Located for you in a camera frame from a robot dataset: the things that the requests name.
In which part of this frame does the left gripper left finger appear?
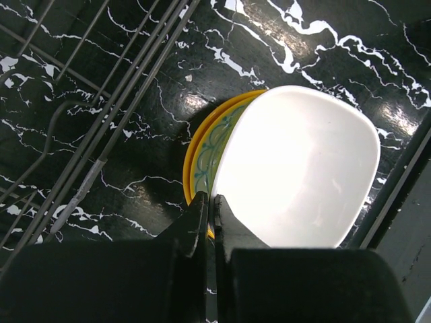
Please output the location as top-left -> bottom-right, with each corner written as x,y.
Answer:
1,192 -> 209,322

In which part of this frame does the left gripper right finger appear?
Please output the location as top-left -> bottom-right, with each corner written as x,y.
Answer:
213,195 -> 413,322

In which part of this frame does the white square bowl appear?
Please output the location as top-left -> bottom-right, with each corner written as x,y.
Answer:
211,85 -> 380,248

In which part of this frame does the yellow bottom bowl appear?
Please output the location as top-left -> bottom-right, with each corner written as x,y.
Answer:
182,88 -> 269,242

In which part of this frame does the marble patterned table mat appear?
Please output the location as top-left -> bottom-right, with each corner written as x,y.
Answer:
0,0 -> 431,323

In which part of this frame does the wire dish rack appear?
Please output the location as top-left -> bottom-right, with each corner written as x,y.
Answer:
1,1 -> 198,268

